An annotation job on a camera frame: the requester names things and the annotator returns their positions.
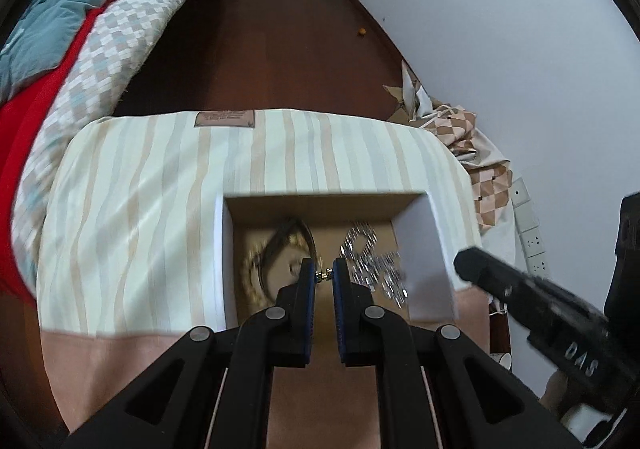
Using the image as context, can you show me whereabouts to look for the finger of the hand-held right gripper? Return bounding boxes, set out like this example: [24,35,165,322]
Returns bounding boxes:
[452,246,609,331]
[604,194,640,330]

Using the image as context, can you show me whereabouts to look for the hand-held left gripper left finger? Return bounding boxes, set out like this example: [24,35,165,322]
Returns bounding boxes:
[62,258,318,449]

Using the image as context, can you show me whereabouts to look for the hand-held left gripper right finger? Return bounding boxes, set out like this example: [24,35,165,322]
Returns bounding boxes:
[332,257,588,449]

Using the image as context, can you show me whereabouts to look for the thin silver link bracelet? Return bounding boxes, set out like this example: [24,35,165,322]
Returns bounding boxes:
[350,251,411,305]

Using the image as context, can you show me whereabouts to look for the wooden bead bracelet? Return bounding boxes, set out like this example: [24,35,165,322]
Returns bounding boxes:
[240,239,276,307]

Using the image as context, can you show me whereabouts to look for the black smartwatch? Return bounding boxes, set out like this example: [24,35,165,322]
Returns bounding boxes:
[260,216,318,297]

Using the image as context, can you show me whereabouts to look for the white cardboard box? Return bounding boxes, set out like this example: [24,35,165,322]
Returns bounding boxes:
[214,190,473,330]

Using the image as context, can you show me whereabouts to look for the white cloth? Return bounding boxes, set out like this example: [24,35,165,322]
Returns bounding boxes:
[480,199,521,270]

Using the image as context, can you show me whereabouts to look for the white power strip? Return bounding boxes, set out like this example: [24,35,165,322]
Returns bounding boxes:
[511,178,548,275]

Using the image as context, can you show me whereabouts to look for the brown checked cloth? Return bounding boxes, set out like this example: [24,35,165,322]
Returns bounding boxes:
[422,104,515,230]

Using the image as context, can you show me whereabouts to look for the torn cardboard scraps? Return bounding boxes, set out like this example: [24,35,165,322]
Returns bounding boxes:
[382,60,436,122]

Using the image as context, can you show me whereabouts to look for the striped and pink tablecloth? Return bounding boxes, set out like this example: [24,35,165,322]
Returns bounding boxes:
[37,108,493,449]

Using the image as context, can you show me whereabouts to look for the bed with red blanket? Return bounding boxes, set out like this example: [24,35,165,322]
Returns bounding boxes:
[10,0,233,300]

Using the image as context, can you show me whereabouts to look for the teal quilt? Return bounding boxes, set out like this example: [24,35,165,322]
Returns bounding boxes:
[0,0,236,102]

